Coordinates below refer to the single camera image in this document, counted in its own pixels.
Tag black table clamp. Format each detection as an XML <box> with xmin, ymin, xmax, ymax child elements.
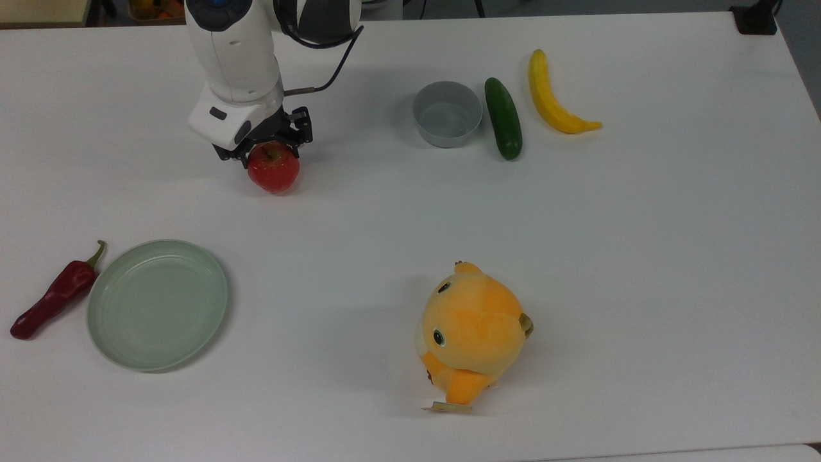
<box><xmin>730</xmin><ymin>0</ymin><xmax>780</xmax><ymax>36</ymax></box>

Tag yellow banana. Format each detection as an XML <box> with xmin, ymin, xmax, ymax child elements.
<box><xmin>528</xmin><ymin>49</ymin><xmax>603</xmax><ymax>135</ymax></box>

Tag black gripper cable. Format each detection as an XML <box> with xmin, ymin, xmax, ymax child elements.
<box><xmin>275</xmin><ymin>0</ymin><xmax>366</xmax><ymax>98</ymax></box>

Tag basket of toy fruit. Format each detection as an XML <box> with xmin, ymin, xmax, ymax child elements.
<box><xmin>127</xmin><ymin>0</ymin><xmax>187</xmax><ymax>21</ymax></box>

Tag pale green plate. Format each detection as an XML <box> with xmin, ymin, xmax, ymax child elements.
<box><xmin>87</xmin><ymin>239</ymin><xmax>230</xmax><ymax>373</ymax></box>

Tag dark red chili pepper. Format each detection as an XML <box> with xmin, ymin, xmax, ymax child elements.
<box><xmin>10</xmin><ymin>240</ymin><xmax>107</xmax><ymax>341</ymax></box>

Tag red apple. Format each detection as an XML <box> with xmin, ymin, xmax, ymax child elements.
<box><xmin>247</xmin><ymin>141</ymin><xmax>301</xmax><ymax>194</ymax></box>

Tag grey round bowl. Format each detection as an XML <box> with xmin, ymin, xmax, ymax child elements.
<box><xmin>413</xmin><ymin>81</ymin><xmax>484</xmax><ymax>149</ymax></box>

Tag orange plush chick toy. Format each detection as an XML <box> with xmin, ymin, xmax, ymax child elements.
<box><xmin>415</xmin><ymin>261</ymin><xmax>534</xmax><ymax>413</ymax></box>

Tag green cucumber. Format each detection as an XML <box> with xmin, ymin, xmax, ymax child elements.
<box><xmin>484</xmin><ymin>77</ymin><xmax>523</xmax><ymax>161</ymax></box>

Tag beige wooden side table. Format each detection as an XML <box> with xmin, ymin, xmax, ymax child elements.
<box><xmin>0</xmin><ymin>0</ymin><xmax>92</xmax><ymax>28</ymax></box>

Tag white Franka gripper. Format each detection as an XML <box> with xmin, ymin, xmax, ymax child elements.
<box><xmin>187</xmin><ymin>82</ymin><xmax>314</xmax><ymax>169</ymax></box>

